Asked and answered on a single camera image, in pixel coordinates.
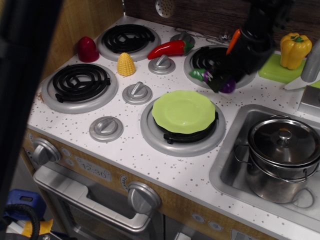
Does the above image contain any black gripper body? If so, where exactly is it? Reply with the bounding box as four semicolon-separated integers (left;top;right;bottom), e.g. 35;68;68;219
214;27;276;79

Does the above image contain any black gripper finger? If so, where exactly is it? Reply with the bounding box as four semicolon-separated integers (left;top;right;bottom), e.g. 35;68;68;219
207;67;236;93

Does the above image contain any purple toy eggplant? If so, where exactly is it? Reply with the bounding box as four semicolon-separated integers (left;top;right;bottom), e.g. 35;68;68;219
188;68;236;94

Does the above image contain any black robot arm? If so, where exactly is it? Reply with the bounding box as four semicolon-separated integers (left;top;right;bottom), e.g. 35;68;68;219
203;0;295;93

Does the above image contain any light green plastic plate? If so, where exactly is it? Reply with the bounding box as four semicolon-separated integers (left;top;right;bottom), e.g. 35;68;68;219
151;90;216;134

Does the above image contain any back right black burner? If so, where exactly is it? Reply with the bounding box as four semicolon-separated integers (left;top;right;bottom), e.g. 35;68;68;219
183;45;257;94

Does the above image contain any black burner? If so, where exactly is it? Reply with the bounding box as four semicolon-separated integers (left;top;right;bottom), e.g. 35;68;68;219
41;63;118;114
140;101;226;157
97;24;161;62
183;45;257;94

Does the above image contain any orange toy carrot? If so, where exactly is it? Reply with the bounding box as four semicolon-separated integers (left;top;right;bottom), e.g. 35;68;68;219
226;28;241;55

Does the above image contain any green cutting board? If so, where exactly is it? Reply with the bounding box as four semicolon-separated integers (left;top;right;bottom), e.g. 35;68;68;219
258;53;306;84

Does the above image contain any yellow toy bell pepper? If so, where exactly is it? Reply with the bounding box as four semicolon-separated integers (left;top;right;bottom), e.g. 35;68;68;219
280;32;313;70

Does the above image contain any red toy chili pepper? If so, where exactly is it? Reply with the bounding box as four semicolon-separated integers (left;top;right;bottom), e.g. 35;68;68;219
147;40;194;60

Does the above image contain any silver stove knob back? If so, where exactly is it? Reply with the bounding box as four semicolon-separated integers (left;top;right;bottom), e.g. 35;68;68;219
170;30;196;45

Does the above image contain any silver stove knob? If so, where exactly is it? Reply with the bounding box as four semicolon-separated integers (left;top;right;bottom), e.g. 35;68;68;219
170;30;196;45
122;81;153;105
89;116;124;143
148;54;176;75

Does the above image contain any silver stove knob upper middle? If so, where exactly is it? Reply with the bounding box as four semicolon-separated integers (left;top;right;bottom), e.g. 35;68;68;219
148;54;176;75

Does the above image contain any white toy knife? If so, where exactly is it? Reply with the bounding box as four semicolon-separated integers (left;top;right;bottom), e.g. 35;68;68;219
284;76;320;91

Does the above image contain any silver stove knob centre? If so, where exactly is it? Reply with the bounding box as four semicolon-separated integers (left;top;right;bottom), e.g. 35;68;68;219
122;81;153;105

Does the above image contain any silver faucet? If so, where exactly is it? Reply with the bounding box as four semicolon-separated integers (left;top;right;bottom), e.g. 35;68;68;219
298;39;320;117

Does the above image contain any front right black burner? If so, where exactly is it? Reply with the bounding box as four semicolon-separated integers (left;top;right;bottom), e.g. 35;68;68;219
140;101;226;157

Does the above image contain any hanging metal strainer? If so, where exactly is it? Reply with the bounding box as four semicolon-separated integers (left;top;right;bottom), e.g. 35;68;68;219
155;0;176;18

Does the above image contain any back left black burner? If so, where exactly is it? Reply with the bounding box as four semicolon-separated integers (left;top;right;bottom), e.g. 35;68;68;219
97;24;161;62

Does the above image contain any yellow toy corn cob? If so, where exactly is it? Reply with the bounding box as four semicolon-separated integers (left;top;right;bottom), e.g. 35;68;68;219
117;52;136;77

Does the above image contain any silver sink basin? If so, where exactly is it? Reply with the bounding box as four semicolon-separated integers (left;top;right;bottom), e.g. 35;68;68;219
209;104;320;232

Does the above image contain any steel pot with lid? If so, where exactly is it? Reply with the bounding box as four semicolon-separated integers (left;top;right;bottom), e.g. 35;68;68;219
233;115;320;204

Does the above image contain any silver stove knob front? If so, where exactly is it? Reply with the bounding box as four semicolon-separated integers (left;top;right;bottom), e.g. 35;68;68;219
89;116;124;143

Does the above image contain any dark red toy fruit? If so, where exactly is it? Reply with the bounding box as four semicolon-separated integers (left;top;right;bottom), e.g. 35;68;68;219
77;36;100;63

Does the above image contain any front left black burner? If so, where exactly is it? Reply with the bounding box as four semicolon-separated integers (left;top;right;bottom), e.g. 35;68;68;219
41;63;118;114

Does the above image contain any right oven dial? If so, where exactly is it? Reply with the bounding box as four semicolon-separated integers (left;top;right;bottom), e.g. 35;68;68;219
127;181;162;215

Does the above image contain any oven dial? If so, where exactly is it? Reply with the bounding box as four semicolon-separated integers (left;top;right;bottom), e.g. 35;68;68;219
32;137;62;166
127;181;162;215

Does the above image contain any oven clock display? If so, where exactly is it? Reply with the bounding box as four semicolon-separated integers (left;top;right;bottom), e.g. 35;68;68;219
75;156;112;182

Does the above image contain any left oven dial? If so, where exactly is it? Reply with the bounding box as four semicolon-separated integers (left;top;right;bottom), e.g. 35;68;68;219
32;137;62;166

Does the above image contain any blue clamp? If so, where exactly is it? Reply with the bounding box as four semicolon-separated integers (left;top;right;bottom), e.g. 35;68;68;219
4;188;47;221

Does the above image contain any silver oven door handle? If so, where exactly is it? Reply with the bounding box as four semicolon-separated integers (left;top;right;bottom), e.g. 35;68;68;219
33;166;151;235

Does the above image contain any black camera frame post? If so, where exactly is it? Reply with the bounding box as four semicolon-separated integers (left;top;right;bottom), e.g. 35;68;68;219
0;0;63;214

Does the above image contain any black braided cable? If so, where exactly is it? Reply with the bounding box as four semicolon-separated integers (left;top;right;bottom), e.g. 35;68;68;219
3;203;42;240

